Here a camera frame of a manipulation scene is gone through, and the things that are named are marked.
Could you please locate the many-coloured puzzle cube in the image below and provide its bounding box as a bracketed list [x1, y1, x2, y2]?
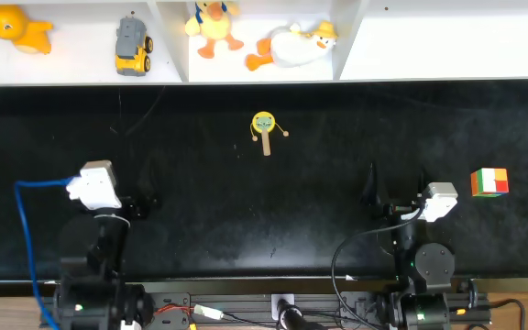
[469, 167, 511, 198]

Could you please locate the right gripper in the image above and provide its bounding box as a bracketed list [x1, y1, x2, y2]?
[359, 160, 435, 220]

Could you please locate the white plush duck yellow hat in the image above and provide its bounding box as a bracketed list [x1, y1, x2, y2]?
[245, 19, 339, 72]

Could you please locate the blue cable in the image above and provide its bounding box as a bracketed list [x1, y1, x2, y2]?
[14, 177, 82, 330]

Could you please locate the white shelf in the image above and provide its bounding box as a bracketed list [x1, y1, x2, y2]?
[0, 0, 528, 88]

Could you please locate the yellow rattle drum toy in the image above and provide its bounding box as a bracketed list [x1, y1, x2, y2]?
[248, 111, 290, 158]

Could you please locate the yellow rubber duck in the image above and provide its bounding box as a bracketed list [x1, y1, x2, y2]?
[0, 4, 55, 56]

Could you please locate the mounting rail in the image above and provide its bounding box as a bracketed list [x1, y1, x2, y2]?
[38, 278, 527, 330]

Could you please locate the grey and yellow toy truck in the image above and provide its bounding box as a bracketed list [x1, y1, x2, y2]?
[114, 16, 155, 78]

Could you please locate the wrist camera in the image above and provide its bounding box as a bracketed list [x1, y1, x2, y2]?
[65, 159, 124, 212]
[412, 181, 459, 224]

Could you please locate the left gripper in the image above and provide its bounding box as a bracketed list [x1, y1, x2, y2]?
[117, 159, 161, 221]

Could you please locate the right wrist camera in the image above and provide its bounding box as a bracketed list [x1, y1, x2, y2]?
[412, 181, 459, 224]

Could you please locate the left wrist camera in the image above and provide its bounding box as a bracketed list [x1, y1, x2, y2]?
[65, 159, 124, 212]

